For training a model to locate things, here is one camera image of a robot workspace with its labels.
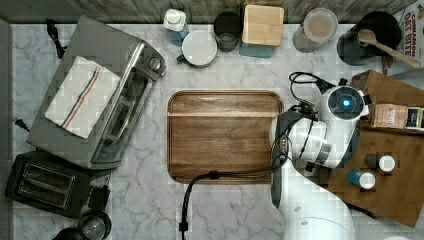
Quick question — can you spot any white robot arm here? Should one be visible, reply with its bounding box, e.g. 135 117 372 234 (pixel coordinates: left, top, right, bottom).
269 86 369 240

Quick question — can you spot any wooden drawer box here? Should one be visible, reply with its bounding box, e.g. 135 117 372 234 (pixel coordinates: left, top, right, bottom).
310 70 424 228

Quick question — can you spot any wooden cutting board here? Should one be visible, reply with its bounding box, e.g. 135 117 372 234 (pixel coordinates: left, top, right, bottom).
167 90 284 183

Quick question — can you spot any white and green mug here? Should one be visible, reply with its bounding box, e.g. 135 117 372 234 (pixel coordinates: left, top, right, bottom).
176 30 218 67

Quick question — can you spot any silver toaster oven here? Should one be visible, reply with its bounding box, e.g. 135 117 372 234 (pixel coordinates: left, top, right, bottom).
27 16 166 170

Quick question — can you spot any dark grey cup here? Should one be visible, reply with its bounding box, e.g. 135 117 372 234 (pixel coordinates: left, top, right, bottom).
213 11 242 52

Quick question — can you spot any teal canister wooden lid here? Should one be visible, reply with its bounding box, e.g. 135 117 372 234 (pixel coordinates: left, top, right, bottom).
239 4 285 58

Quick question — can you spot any striped white folded towel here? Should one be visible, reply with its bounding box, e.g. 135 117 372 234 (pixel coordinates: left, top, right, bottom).
44 56 121 139

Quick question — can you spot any clear cereal jar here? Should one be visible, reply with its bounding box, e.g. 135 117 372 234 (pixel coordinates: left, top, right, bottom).
292 8 338 53

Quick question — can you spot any black coffee grinder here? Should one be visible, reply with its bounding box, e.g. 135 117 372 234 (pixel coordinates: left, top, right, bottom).
52 210 112 240

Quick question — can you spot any blue shaker can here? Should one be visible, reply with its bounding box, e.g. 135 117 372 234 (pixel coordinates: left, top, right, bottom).
347 169 376 190

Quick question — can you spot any wooden spoon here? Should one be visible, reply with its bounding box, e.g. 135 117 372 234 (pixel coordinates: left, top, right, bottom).
358 29 421 68

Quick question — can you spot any wooden tea bag tray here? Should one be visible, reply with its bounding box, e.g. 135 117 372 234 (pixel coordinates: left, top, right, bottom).
360 103 424 135

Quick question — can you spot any grey shaker can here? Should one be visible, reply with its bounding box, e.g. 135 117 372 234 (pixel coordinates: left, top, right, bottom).
365 154 396 172

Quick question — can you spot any black two-slot toaster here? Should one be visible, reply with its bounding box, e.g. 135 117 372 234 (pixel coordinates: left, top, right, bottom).
5 151 110 219

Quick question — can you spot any black utensil holder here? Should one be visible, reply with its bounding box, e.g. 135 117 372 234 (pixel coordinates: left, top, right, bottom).
337 11 402 66

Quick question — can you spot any cinnamon oat bites cereal box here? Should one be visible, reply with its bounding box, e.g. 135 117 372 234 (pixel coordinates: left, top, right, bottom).
395 0 424 63

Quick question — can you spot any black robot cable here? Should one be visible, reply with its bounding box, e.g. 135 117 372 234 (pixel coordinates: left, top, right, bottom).
178 71 336 240

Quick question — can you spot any black power cord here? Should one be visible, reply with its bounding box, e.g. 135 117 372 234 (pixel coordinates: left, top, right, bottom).
45 19 68 60

